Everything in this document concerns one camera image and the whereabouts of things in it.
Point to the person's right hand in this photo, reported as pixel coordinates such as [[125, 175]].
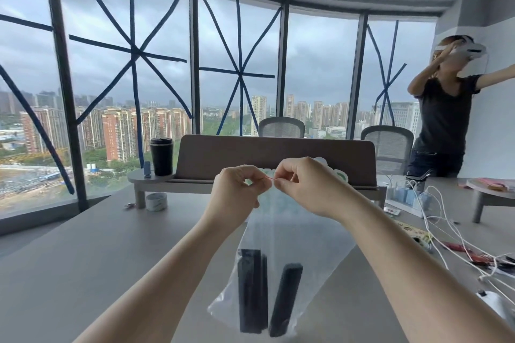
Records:
[[318, 188]]

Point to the person's left hand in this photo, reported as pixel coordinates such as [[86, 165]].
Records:
[[231, 194]]

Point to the person's right thumb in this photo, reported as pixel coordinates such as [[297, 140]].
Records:
[[286, 186]]

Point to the person's left thumb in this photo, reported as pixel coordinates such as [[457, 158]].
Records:
[[253, 187]]

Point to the clear plastic bubble bag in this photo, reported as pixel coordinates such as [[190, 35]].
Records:
[[297, 234]]

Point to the person's right forearm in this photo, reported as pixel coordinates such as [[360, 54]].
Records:
[[422, 270]]

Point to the person's left forearm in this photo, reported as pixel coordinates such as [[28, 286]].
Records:
[[161, 274]]

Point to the brown upright board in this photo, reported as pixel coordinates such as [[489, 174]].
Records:
[[241, 152]]

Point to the grey mesh office chair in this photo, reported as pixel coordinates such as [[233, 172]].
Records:
[[281, 127], [388, 149]]

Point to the grey desk riser shelf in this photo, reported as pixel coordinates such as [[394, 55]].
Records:
[[161, 184]]

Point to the black travel tumbler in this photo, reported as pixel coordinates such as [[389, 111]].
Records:
[[161, 157]]

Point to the white tape roll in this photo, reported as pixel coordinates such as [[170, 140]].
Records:
[[156, 202]]

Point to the wide black bar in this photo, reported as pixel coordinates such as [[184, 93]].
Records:
[[251, 290]]

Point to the small blue bottle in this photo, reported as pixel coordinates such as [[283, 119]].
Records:
[[147, 170]]

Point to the narrow black bar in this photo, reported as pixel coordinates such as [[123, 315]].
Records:
[[285, 298]]

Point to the blue tape star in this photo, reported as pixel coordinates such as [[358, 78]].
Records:
[[134, 53], [240, 73], [387, 81]]

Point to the clear organizer box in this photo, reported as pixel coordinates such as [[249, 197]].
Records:
[[404, 198]]

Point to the grey side riser shelf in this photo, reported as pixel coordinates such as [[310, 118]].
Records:
[[489, 196]]

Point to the pink flat packet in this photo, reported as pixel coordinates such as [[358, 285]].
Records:
[[491, 184]]

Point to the white headset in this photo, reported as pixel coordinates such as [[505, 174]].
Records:
[[468, 51]]

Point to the blue tape strips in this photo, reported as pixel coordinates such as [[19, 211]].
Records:
[[32, 113]]

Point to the white controller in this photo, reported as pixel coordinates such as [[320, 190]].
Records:
[[493, 302]]

